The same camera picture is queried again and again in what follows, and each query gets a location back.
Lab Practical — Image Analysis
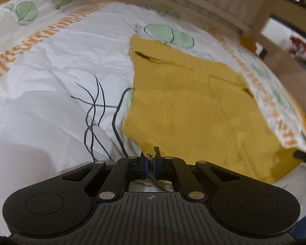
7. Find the red patterned clothes pile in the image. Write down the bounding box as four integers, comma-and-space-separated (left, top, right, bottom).
288, 36, 306, 75

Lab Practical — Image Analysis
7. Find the light wooden bed frame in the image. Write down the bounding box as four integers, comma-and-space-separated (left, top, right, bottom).
0, 0, 283, 44

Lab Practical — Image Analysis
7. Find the blue cloth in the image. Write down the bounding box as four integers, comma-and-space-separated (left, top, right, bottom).
294, 209, 306, 238

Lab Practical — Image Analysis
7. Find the mustard yellow knit sweater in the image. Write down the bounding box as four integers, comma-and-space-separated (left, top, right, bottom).
122, 34, 306, 192

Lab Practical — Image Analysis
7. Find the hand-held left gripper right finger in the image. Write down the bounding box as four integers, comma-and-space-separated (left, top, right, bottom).
153, 156, 245, 202

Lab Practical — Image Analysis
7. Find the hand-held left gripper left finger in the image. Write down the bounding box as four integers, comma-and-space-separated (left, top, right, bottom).
62, 157, 147, 202

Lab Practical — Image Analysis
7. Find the white leaf print duvet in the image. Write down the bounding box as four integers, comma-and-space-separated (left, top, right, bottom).
0, 0, 306, 236

